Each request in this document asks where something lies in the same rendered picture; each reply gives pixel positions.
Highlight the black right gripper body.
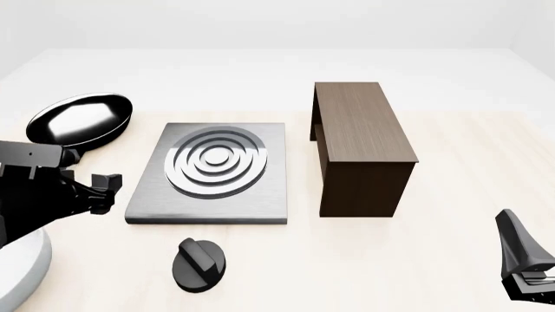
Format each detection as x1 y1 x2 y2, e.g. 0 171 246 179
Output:
499 269 555 305

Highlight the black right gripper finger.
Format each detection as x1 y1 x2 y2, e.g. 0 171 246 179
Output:
495 208 555 281

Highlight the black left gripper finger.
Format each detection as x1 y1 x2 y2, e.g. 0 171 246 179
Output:
90 173 124 193
74 185 117 216

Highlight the round black stove knob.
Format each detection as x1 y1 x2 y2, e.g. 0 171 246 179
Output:
172 237 227 293

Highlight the flat grey stove plate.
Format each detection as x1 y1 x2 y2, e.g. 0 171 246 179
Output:
124 122 290 226

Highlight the glossy black frying pan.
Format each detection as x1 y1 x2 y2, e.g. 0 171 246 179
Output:
25 93 134 166

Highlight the dark brown wooden cabinet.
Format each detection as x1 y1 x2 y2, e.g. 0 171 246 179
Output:
309 81 421 219

